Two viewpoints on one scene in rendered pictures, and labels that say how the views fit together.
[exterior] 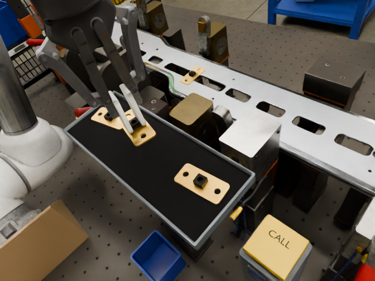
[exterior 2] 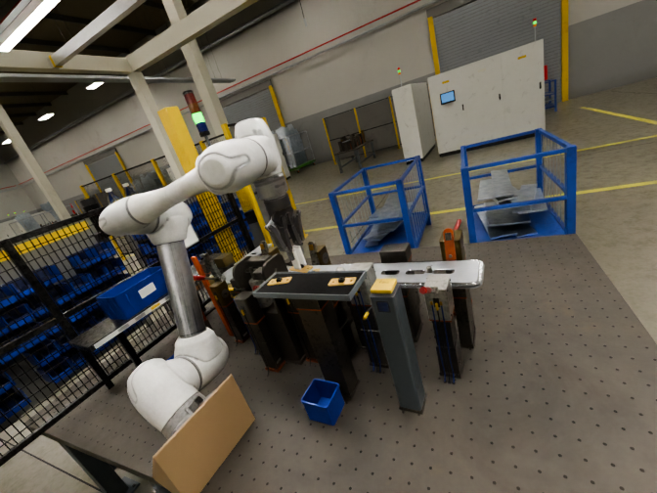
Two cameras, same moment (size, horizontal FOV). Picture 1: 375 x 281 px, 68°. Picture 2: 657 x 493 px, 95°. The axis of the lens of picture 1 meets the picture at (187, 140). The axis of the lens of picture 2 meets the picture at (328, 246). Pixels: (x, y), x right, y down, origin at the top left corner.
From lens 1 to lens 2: 0.61 m
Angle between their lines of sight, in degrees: 34
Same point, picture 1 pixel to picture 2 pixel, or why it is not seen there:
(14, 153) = (191, 351)
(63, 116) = not seen: hidden behind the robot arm
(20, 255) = (208, 425)
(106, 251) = (275, 422)
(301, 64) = not seen: hidden behind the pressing
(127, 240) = (290, 407)
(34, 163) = (206, 358)
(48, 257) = (226, 436)
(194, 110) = not seen: hidden behind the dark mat
